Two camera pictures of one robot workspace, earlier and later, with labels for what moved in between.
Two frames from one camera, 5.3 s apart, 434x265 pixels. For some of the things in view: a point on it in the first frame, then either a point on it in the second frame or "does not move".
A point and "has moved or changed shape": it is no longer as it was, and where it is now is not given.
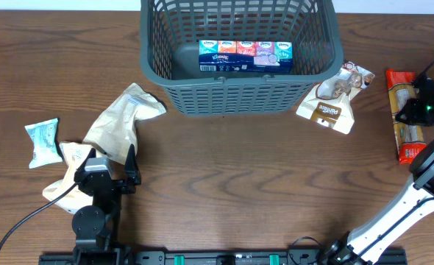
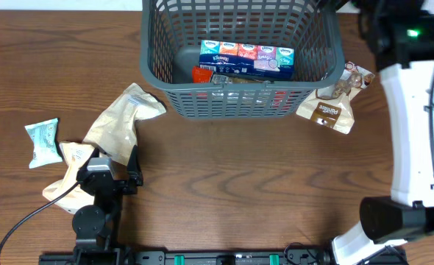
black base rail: (221, 257) does not move
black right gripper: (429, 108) -> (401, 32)
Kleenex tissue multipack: (243, 56) has moved or changed shape
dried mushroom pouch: (329, 103) does not move
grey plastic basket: (240, 57) does not move
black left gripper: (132, 174) does not move
